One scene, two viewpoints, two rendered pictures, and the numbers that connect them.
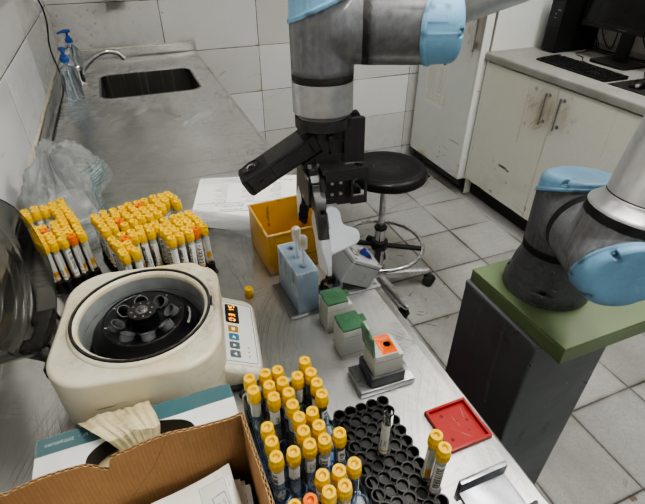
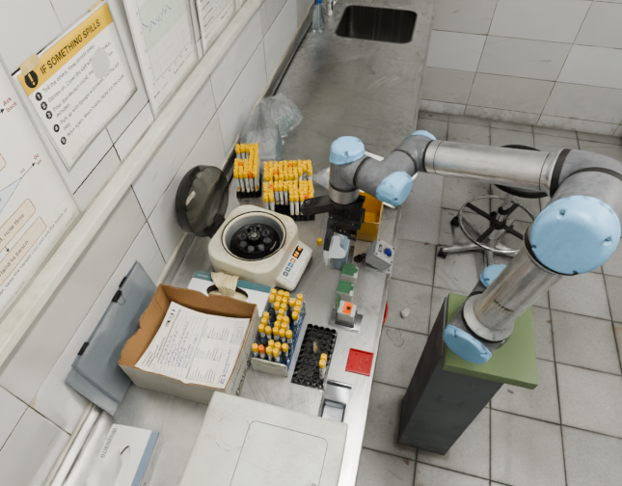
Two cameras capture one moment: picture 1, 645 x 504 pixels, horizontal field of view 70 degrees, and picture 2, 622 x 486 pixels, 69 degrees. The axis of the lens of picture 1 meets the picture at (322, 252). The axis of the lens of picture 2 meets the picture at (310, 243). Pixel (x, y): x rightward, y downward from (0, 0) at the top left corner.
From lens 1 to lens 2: 72 cm
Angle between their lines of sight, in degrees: 30
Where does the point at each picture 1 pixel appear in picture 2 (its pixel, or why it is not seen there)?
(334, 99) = (340, 197)
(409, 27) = (371, 187)
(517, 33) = not seen: outside the picture
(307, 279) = not seen: hidden behind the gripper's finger
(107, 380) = (225, 261)
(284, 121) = (499, 67)
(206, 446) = (242, 308)
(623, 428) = (595, 461)
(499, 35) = not seen: outside the picture
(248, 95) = (473, 37)
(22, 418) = (199, 255)
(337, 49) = (343, 179)
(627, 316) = (506, 370)
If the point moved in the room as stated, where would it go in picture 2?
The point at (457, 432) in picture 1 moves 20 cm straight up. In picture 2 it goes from (356, 364) to (362, 330)
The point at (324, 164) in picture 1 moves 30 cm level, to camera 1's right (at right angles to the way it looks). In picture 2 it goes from (339, 216) to (449, 272)
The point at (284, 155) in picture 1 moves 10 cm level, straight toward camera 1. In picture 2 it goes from (319, 206) to (298, 232)
